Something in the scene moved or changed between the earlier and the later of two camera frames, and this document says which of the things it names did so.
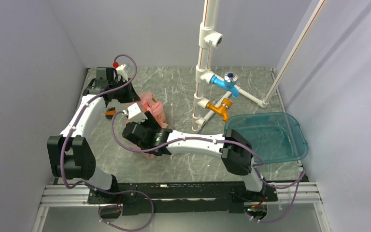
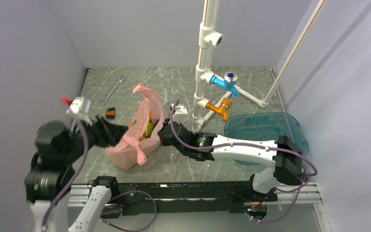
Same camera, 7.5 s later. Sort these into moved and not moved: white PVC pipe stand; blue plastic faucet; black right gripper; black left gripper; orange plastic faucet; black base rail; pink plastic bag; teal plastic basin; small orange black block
Moved: black right gripper; black left gripper; pink plastic bag
Not moved: black base rail; white PVC pipe stand; orange plastic faucet; small orange black block; teal plastic basin; blue plastic faucet
